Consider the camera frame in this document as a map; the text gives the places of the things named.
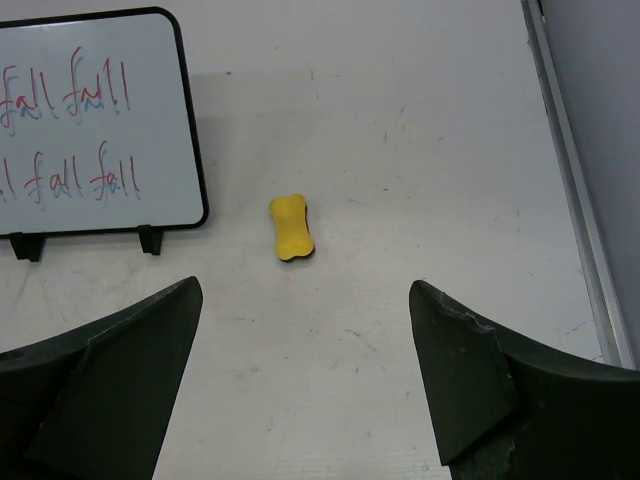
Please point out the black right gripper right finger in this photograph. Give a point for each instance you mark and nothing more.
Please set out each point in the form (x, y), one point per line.
(504, 406)

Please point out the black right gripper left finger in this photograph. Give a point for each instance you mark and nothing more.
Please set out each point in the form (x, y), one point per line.
(95, 402)

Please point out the yellow bone-shaped eraser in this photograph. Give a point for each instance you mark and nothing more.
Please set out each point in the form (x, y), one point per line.
(293, 239)

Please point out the black-framed small whiteboard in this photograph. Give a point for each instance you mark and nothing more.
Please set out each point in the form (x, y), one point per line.
(98, 129)

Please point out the aluminium table frame rail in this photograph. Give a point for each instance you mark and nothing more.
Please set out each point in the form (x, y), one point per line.
(612, 334)

